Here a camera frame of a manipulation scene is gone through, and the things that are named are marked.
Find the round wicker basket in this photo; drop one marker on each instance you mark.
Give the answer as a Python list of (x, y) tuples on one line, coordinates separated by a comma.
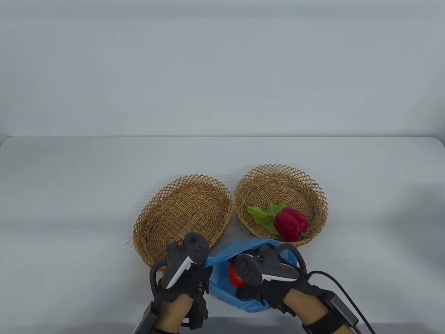
[(278, 188)]

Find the person's left hand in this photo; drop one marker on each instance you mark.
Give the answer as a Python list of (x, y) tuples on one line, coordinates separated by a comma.
[(194, 281)]

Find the person's left forearm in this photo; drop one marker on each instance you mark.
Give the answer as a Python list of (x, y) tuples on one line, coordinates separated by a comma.
[(174, 315)]

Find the green lettuce leaf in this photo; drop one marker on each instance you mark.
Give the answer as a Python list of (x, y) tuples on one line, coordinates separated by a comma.
[(264, 215)]

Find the person's right hand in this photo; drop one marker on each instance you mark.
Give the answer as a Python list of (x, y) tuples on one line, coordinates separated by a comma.
[(271, 294)]

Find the person's right forearm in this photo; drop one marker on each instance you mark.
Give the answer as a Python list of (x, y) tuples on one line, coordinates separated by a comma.
[(306, 308)]

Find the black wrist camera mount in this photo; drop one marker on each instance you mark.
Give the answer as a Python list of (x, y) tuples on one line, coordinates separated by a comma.
[(200, 313)]

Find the red bell pepper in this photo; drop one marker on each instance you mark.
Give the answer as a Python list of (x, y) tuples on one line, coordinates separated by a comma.
[(290, 224)]

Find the blue plastic bag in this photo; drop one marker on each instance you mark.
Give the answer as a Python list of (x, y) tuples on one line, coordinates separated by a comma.
[(222, 285)]

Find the black white handheld controller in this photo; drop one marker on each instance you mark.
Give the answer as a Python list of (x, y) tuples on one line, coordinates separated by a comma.
[(248, 269), (198, 248)]

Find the oval wicker basket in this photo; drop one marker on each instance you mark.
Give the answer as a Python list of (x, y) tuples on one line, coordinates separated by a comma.
[(180, 208)]

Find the red tomato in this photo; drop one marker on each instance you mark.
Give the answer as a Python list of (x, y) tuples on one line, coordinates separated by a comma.
[(234, 276)]

